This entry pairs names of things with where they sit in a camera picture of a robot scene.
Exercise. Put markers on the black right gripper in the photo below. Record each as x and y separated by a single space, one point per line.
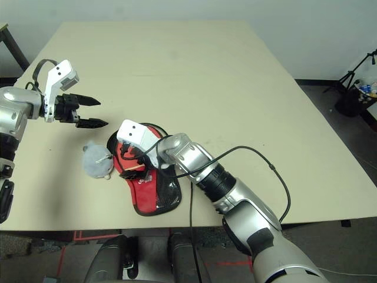
142 160

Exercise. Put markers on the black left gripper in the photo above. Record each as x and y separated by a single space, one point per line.
66 109

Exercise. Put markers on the red black paddle case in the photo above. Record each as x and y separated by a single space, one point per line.
144 197

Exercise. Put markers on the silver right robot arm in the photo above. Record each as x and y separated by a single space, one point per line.
250 212

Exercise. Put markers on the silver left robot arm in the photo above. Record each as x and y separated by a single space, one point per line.
17 106

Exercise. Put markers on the black robot foot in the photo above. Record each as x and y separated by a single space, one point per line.
132 259

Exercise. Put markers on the grey left robot leg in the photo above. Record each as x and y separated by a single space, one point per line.
109 259

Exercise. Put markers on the grey robot leg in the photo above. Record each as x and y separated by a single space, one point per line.
109 259
185 259

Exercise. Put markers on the beige side table black legs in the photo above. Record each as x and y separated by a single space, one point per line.
15 48

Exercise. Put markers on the grey right robot leg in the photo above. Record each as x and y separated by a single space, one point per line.
185 259

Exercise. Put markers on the grey floor box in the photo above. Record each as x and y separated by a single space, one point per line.
51 279

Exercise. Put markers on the black waste bin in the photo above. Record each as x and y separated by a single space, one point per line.
350 103

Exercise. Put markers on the black tripod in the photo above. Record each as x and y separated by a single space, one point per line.
352 73

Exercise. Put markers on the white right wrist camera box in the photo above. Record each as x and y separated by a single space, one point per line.
132 131

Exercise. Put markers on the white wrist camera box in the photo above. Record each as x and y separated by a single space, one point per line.
57 76
132 131

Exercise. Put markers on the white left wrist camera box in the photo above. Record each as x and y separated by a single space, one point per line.
57 76

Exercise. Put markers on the black table bracket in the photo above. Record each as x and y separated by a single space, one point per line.
346 223

